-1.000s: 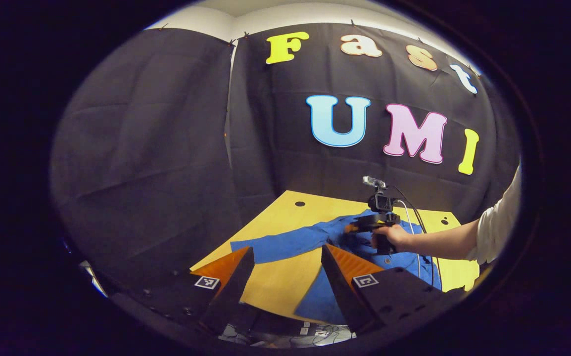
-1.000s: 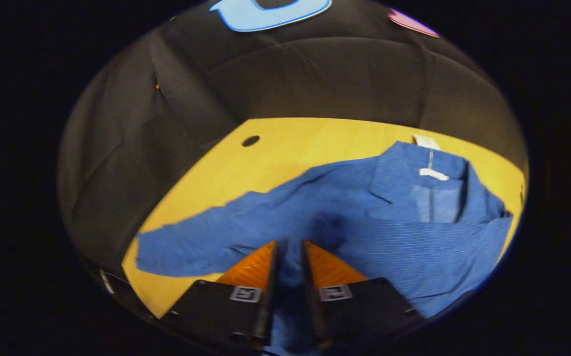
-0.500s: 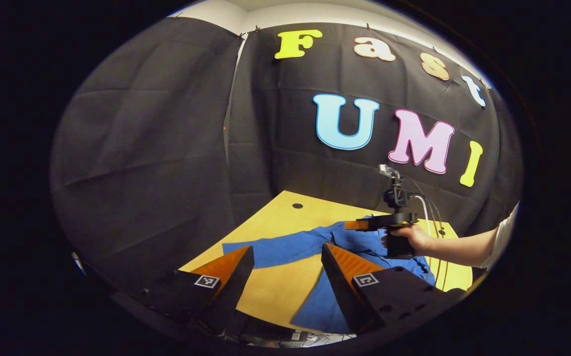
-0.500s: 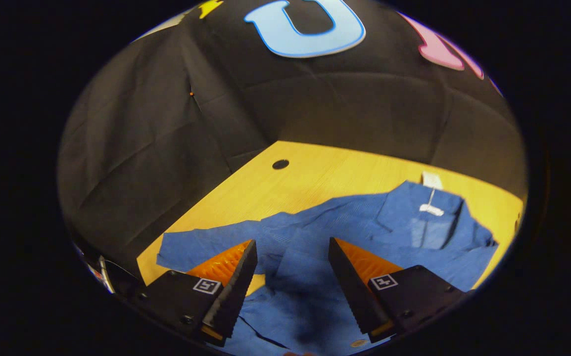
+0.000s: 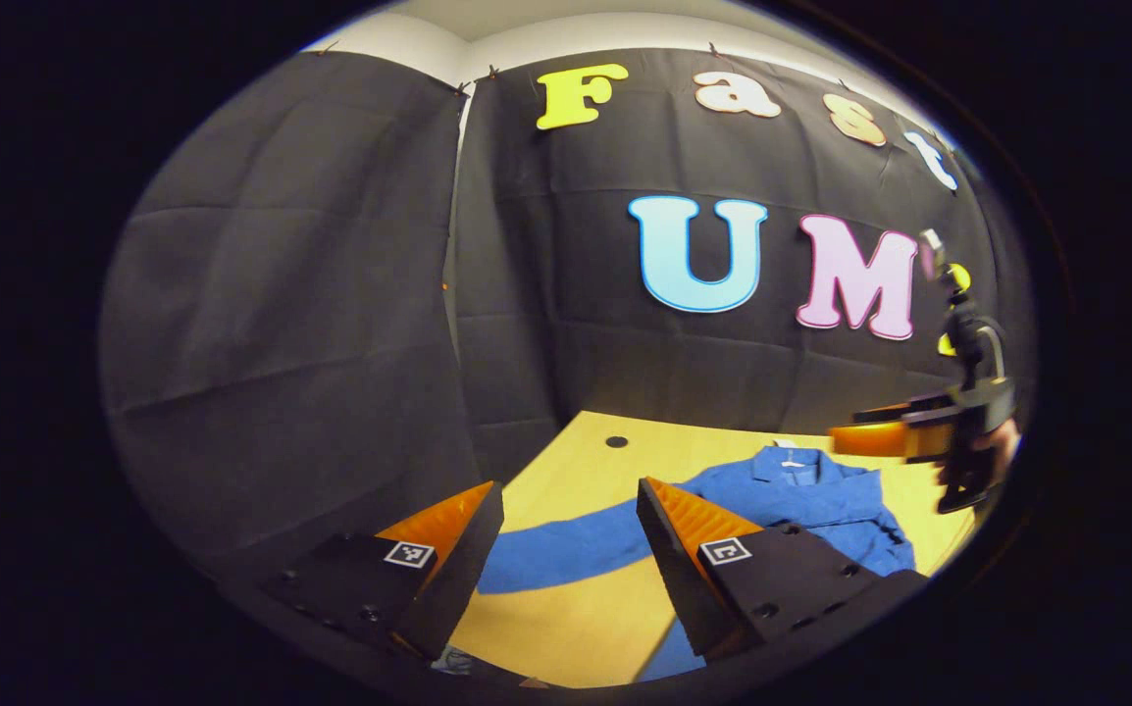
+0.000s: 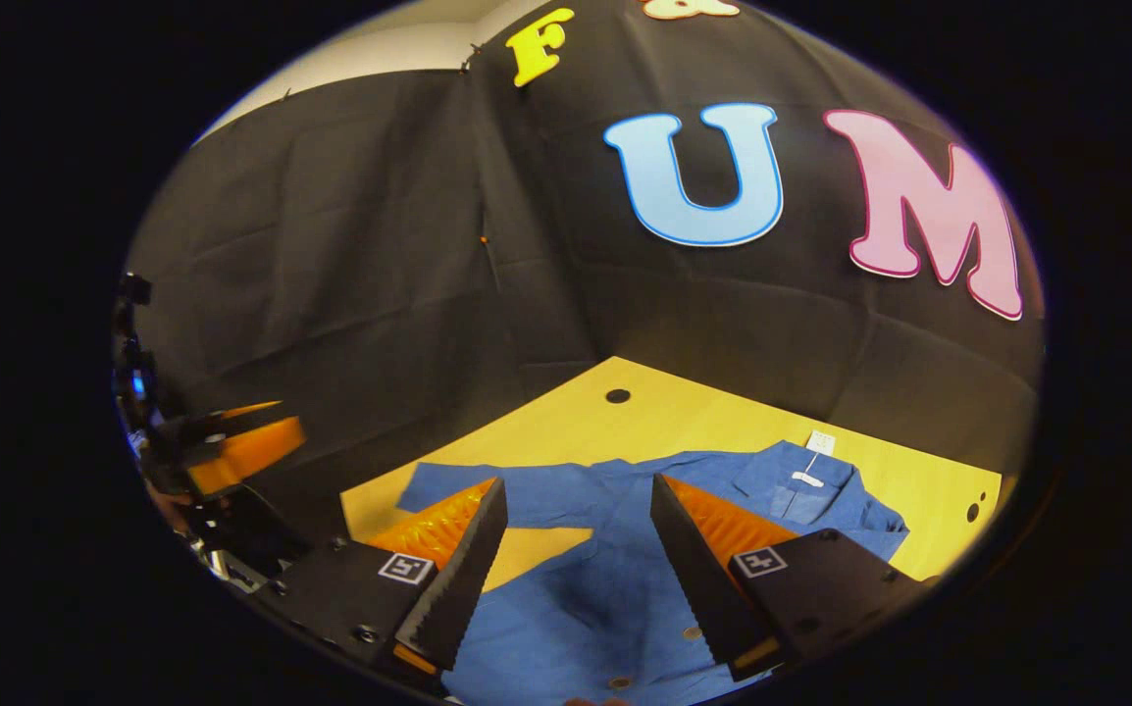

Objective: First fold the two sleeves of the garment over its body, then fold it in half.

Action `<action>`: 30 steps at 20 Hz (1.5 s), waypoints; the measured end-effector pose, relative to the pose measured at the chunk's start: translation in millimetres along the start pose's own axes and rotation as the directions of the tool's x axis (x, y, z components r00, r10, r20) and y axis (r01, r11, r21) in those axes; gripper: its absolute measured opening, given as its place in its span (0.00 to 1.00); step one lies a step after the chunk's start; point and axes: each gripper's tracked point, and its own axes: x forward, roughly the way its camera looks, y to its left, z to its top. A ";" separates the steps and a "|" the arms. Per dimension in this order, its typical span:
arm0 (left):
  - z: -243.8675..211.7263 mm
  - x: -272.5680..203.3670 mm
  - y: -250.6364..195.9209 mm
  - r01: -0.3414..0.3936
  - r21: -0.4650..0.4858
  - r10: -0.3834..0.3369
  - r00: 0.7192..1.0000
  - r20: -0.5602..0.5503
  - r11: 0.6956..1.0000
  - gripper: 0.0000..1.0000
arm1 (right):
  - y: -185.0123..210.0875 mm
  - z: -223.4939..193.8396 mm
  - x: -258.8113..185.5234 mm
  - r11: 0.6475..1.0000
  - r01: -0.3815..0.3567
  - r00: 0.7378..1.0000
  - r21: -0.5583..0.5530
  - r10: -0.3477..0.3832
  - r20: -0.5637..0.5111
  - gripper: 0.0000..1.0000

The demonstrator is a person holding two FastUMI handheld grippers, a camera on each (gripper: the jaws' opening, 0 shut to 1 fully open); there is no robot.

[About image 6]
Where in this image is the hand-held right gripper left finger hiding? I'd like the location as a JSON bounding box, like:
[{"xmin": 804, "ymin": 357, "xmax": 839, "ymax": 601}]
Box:
[{"xmin": 257, "ymin": 477, "xmax": 510, "ymax": 676}]

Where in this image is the blue corduroy jacket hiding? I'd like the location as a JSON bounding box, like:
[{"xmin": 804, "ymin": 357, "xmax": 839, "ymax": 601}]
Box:
[{"xmin": 396, "ymin": 429, "xmax": 910, "ymax": 706}]

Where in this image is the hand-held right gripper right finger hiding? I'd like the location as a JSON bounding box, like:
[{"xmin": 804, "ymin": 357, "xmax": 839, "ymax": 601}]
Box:
[{"xmin": 650, "ymin": 473, "xmax": 930, "ymax": 683}]

